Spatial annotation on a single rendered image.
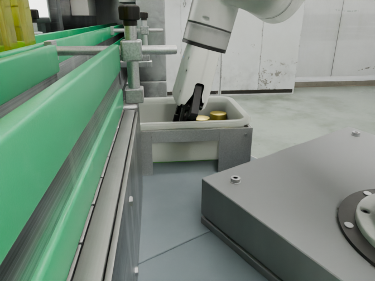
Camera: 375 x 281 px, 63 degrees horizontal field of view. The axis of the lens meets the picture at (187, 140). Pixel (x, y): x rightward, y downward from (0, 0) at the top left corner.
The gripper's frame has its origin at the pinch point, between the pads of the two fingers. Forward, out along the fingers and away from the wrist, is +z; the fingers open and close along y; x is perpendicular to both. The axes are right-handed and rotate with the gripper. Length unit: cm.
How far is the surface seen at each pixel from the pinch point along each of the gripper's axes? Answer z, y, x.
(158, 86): 7, -74, 1
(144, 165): 5.3, 6.4, -5.6
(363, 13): -104, -386, 289
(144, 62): -4, -53, -7
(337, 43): -55, -387, 270
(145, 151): 2.8, 6.4, -6.1
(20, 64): -10.3, 23.5, -20.1
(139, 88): -7.9, 10.5, -9.2
